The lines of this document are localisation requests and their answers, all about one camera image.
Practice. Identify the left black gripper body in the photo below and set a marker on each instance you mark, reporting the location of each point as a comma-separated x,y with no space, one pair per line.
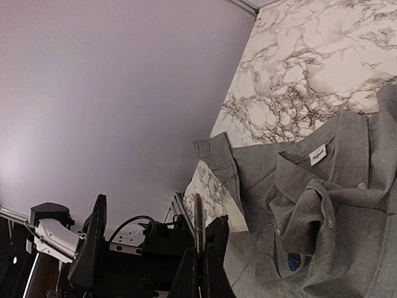
133,271

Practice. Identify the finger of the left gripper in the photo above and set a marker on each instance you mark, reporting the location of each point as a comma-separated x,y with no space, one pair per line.
217,232
82,270

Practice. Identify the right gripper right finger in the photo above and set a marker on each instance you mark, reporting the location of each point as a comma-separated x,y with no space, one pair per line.
215,281

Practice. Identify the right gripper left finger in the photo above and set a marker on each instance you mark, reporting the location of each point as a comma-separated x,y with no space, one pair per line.
185,284

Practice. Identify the grey button-up shirt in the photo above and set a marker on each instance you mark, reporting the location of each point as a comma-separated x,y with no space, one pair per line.
330,198

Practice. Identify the orange portrait brooch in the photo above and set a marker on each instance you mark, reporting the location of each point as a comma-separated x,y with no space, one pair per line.
199,225

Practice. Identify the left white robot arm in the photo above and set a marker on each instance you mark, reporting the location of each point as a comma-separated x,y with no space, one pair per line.
50,225

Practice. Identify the left aluminium frame post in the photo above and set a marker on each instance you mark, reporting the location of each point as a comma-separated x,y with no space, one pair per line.
246,6

